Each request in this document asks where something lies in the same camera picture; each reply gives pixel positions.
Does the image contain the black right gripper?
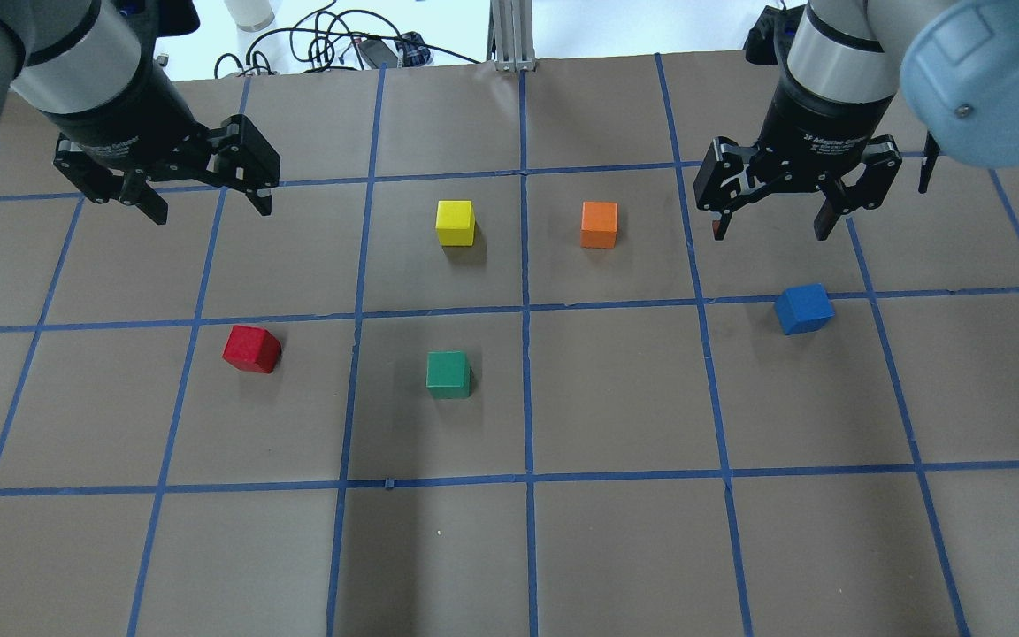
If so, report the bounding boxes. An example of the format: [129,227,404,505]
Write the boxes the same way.
[693,70,902,241]

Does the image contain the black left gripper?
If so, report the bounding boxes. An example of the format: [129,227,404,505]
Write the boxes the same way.
[42,59,280,226]

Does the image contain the red wooden block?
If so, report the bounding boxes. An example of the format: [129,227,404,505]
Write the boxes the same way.
[221,324,283,374]

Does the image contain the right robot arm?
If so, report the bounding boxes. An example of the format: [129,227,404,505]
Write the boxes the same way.
[693,1,1019,241]

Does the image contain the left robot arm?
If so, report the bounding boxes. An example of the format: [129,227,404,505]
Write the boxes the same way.
[0,1,280,225]

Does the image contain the blue wooden block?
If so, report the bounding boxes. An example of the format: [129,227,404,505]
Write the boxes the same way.
[775,283,836,337]

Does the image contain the orange wooden block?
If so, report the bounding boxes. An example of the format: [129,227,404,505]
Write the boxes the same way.
[579,201,619,249]

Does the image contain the yellow wooden block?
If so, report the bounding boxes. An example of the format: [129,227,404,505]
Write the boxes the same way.
[435,199,477,249]

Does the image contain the green wooden block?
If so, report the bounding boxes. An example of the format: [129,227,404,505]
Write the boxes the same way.
[425,350,471,400]

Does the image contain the white paper roll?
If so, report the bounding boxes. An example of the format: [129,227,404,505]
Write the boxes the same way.
[223,0,276,33]

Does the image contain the black cable bundle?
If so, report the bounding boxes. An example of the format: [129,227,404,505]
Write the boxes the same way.
[213,9,484,81]

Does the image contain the aluminium frame post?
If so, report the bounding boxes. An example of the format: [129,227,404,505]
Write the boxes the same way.
[487,0,537,73]

